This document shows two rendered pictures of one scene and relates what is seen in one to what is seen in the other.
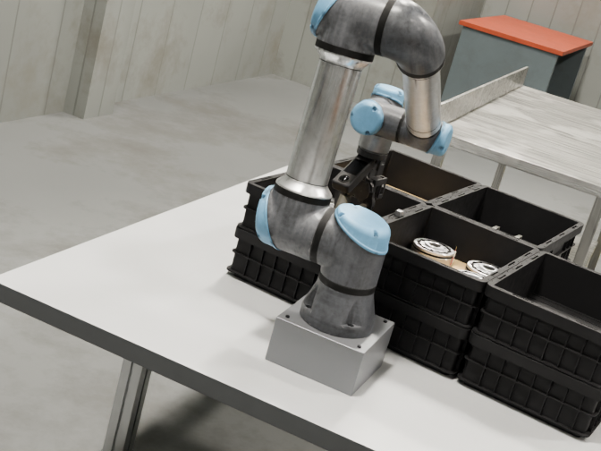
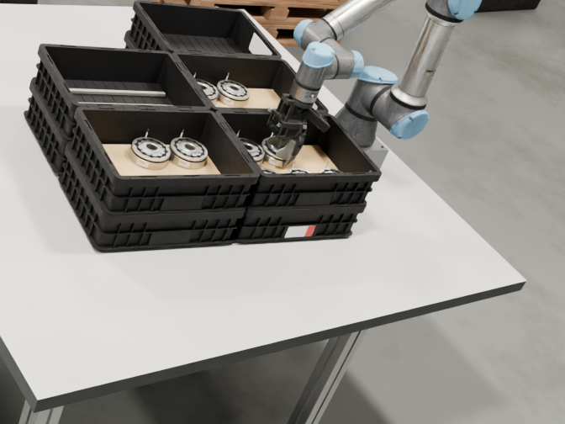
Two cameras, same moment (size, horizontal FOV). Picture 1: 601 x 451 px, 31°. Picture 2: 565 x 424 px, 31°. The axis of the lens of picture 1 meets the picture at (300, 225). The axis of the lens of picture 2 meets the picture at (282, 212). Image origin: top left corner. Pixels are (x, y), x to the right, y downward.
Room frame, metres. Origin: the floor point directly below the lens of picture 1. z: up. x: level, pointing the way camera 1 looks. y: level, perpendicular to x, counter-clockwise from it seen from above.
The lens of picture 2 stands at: (4.75, 0.92, 2.25)
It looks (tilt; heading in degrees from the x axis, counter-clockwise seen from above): 32 degrees down; 203
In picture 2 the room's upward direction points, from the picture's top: 23 degrees clockwise
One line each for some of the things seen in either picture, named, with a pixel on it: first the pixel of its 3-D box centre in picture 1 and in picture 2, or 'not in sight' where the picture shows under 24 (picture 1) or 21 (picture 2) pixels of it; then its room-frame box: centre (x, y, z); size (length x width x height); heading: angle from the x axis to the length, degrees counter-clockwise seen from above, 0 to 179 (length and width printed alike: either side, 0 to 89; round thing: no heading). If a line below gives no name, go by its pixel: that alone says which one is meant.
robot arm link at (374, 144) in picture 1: (374, 141); (304, 91); (2.50, -0.11, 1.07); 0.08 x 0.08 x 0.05
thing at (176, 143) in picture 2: not in sight; (188, 149); (2.73, -0.26, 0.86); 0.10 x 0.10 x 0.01
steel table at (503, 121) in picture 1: (531, 208); not in sight; (4.69, -0.96, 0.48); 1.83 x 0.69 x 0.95; 163
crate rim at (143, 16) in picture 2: (577, 296); (208, 32); (2.25, -0.62, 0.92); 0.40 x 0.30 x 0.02; 155
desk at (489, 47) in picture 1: (513, 83); not in sight; (8.74, -1.34, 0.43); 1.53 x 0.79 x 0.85; 162
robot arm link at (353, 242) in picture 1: (353, 243); (374, 90); (2.05, -0.11, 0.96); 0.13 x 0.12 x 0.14; 73
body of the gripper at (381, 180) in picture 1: (367, 174); (292, 115); (2.51, -0.12, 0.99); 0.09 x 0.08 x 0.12; 152
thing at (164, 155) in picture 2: not in sight; (150, 149); (2.84, -0.30, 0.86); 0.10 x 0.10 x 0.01
